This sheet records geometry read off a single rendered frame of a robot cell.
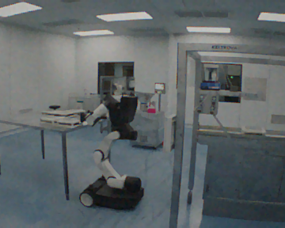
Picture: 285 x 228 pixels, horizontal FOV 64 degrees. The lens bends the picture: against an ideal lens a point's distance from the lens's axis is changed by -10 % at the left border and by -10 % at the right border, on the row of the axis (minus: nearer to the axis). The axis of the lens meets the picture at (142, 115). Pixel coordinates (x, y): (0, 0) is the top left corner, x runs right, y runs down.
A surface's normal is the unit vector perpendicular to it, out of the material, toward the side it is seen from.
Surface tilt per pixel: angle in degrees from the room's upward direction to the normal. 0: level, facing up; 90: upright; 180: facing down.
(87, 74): 90
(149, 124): 89
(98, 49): 90
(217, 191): 90
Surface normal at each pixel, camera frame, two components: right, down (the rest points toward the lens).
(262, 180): -0.33, 0.13
